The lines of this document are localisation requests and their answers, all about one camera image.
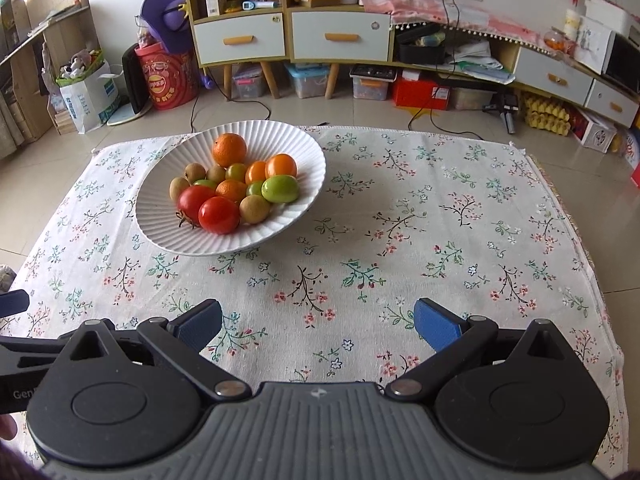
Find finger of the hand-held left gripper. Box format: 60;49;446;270
0;336;66;380
0;290;30;318

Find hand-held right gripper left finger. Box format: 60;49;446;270
60;299;252;404

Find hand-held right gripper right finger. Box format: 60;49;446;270
384;298;576;403

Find red cherry tomato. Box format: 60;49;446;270
198;196;241;235

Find red tomato with dry calyx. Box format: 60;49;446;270
175;185;217;229

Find small orange mandarin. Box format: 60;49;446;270
216;179;248;203

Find large orange mandarin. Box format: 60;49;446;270
212;133;248;168

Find white ribbed plate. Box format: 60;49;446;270
135;120;327;257

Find floral tablecloth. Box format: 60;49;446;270
0;125;631;480

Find white paper bag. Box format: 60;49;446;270
57;62;121;135

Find black tripod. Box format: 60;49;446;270
482;91;521;135

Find red box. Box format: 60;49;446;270
391;77;453;111

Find yellow egg trays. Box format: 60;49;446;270
522;92;573;136

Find clear storage box pink contents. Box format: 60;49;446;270
231;62;267;100

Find plush toys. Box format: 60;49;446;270
57;49;103;80

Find white patterned box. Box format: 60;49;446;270
572;110;618;153

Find clear storage box black lid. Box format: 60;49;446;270
350;64;397;102

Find black panel on white base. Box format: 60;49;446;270
106;42;153;127

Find wooden bookshelf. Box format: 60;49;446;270
0;0;98;148

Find clear storage box blue lid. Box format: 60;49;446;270
285;62;331;99

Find tall wooden cabinet white drawer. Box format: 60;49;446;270
180;0;291;101

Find low wooden cabinet white drawer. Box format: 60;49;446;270
287;0;396;100

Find purple plush hat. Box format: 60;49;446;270
135;0;193;56

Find pink fringed cloth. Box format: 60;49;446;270
356;0;543;51

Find black appliance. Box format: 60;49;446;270
602;32;640;93

